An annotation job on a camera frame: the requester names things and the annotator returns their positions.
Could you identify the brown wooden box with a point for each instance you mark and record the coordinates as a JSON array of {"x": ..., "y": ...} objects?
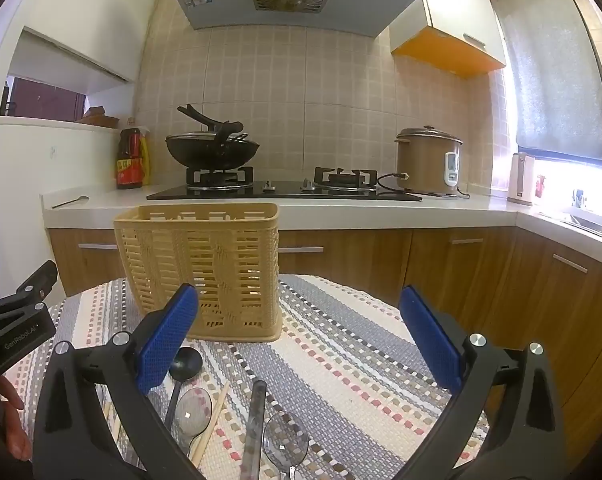
[{"x": 98, "y": 119}]

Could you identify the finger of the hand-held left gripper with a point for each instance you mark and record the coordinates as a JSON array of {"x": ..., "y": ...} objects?
[{"x": 41, "y": 280}]

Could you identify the white and orange wall cabinet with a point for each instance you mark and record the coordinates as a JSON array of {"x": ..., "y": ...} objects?
[{"x": 456, "y": 0}]

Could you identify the yellow bottle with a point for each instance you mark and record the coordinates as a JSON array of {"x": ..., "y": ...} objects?
[{"x": 146, "y": 160}]

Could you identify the grey window blind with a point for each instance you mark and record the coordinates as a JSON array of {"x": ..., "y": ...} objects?
[{"x": 556, "y": 70}]

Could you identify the steel sink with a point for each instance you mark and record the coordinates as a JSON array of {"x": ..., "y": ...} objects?
[{"x": 596, "y": 227}]

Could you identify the black glass gas stove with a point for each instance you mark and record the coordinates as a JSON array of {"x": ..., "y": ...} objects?
[{"x": 281, "y": 192}]

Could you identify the brown rice cooker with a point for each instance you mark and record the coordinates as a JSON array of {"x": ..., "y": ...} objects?
[{"x": 421, "y": 165}]

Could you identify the dark red sauce bottle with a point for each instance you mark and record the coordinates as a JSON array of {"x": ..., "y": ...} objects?
[{"x": 129, "y": 165}]

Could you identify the beige plastic utensil basket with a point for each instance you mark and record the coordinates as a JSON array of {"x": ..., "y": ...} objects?
[{"x": 221, "y": 250}]

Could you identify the person's left hand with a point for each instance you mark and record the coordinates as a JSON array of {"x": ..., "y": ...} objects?
[{"x": 11, "y": 400}]

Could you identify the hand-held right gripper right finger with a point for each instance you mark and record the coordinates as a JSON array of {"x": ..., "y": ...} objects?
[{"x": 431, "y": 340}]

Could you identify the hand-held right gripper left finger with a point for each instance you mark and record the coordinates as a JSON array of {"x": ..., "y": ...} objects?
[{"x": 168, "y": 340}]

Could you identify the striped woven table mat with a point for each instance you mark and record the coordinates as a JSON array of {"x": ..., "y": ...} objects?
[{"x": 341, "y": 360}]

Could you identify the black wok with lid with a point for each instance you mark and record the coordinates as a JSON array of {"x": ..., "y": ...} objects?
[{"x": 211, "y": 152}]

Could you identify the black spoon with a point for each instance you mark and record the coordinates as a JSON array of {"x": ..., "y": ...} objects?
[{"x": 186, "y": 362}]

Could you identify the small metal spoon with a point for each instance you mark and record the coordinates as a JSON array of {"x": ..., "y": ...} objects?
[{"x": 81, "y": 198}]

